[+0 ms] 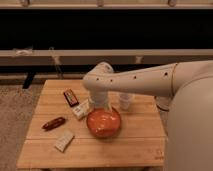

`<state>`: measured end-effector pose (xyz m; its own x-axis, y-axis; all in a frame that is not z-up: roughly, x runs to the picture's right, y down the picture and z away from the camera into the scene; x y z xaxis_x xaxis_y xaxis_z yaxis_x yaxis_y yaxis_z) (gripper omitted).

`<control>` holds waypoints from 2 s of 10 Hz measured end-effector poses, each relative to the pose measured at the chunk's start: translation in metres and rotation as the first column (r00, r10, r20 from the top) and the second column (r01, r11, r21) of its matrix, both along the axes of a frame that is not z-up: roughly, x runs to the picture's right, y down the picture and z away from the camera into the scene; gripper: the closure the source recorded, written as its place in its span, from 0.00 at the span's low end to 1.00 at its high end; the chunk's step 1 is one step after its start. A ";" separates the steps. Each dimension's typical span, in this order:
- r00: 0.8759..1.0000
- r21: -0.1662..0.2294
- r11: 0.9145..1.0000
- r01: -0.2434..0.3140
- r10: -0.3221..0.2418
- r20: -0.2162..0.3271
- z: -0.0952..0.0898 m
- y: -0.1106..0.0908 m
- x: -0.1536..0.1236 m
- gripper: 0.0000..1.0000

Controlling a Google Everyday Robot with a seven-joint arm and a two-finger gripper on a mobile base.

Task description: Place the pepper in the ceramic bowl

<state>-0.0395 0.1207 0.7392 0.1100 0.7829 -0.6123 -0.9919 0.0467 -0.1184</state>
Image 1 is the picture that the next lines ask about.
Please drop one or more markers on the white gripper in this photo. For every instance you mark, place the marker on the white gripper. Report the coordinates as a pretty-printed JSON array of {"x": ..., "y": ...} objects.
[{"x": 99, "y": 99}]

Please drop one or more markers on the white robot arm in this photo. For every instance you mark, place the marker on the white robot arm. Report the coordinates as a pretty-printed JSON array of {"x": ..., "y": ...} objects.
[{"x": 189, "y": 143}]

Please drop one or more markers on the white packet near bowl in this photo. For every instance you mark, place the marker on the white packet near bowl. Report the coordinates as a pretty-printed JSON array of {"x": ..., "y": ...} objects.
[{"x": 81, "y": 110}]

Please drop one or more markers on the orange ceramic bowl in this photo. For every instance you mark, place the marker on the orange ceramic bowl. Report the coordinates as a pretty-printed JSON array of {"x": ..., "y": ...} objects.
[{"x": 104, "y": 124}]

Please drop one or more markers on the clear plastic cup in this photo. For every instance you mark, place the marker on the clear plastic cup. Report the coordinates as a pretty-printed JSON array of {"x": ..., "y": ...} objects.
[{"x": 125, "y": 100}]

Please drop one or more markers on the dark red snack bar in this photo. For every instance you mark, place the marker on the dark red snack bar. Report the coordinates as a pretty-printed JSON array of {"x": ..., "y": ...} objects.
[{"x": 71, "y": 98}]

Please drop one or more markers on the wooden table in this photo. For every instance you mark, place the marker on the wooden table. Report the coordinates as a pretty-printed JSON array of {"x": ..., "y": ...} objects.
[{"x": 140, "y": 141}]

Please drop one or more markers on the white packet front left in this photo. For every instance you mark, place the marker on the white packet front left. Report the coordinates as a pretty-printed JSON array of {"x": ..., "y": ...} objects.
[{"x": 63, "y": 141}]

